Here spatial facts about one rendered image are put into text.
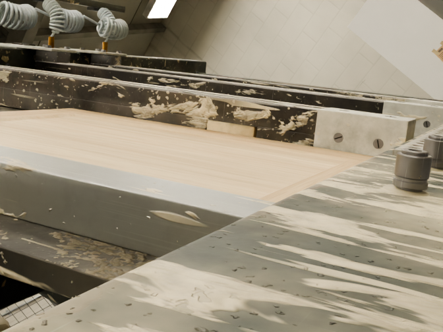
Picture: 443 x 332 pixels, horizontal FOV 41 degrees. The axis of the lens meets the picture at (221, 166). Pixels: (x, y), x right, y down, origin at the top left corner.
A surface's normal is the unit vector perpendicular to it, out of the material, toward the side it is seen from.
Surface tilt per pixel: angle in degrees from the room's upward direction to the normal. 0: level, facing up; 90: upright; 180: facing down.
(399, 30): 90
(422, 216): 57
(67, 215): 90
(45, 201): 90
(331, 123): 90
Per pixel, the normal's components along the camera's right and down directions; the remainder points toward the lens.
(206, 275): 0.10, -0.98
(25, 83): -0.45, 0.12
